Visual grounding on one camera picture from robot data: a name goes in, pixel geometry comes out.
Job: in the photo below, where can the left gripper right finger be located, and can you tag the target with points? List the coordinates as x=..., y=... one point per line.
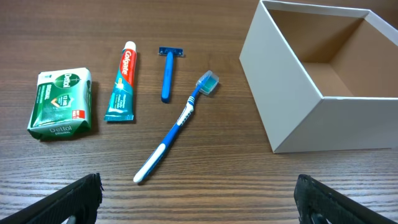
x=318, y=203

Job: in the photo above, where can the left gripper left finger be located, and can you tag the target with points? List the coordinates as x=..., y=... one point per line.
x=78, y=202

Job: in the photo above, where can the green Dettol soap bar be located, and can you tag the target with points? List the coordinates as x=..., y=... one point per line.
x=62, y=105

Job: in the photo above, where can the red teal toothpaste tube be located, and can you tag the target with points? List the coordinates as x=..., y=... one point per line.
x=120, y=106

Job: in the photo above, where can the white cardboard box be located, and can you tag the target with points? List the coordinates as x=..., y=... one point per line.
x=323, y=78

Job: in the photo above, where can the blue white toothbrush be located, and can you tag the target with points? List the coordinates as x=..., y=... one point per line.
x=205, y=85

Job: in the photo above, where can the blue disposable razor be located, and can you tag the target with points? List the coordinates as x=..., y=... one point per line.
x=170, y=53

